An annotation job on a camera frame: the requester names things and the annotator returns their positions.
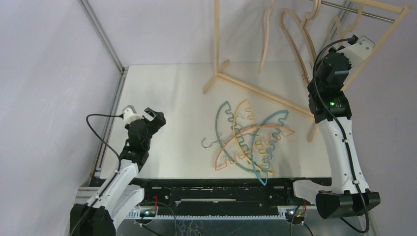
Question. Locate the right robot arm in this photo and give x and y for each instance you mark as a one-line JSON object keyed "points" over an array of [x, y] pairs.
{"points": [[349, 194]]}

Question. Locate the wooden clothes rack frame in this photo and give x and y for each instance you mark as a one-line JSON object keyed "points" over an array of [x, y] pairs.
{"points": [[371, 8]]}

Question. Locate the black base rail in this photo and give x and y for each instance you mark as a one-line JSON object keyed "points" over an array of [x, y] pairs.
{"points": [[234, 198]]}

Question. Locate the circuit board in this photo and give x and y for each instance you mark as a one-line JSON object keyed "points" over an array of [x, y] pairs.
{"points": [[147, 213], [294, 214]]}

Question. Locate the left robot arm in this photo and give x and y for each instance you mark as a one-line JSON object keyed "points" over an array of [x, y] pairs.
{"points": [[104, 211]]}

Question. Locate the orange plastic hanger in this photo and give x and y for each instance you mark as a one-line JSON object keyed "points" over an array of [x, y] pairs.
{"points": [[256, 152]]}

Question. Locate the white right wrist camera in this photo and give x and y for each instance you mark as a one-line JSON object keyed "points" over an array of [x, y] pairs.
{"points": [[359, 51]]}

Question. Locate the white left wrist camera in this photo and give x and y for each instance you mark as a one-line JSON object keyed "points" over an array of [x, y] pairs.
{"points": [[130, 115]]}

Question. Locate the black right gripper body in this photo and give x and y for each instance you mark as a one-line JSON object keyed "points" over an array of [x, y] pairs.
{"points": [[325, 90]]}

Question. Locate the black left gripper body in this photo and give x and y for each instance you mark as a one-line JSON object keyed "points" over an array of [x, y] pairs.
{"points": [[151, 130]]}

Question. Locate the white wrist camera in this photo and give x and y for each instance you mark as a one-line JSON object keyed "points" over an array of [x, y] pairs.
{"points": [[130, 115], [359, 51]]}

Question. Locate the green plastic hanger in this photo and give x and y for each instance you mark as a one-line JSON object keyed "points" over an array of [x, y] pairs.
{"points": [[224, 128]]}

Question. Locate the blue plastic hanger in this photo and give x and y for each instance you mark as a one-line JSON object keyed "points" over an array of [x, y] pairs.
{"points": [[275, 114]]}

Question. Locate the left circuit board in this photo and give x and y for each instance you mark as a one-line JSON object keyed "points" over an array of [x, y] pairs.
{"points": [[147, 213]]}

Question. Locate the yellow plastic hanger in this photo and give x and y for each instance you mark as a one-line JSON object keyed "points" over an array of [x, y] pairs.
{"points": [[244, 111]]}

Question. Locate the right circuit board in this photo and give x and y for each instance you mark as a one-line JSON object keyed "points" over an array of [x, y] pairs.
{"points": [[294, 214]]}

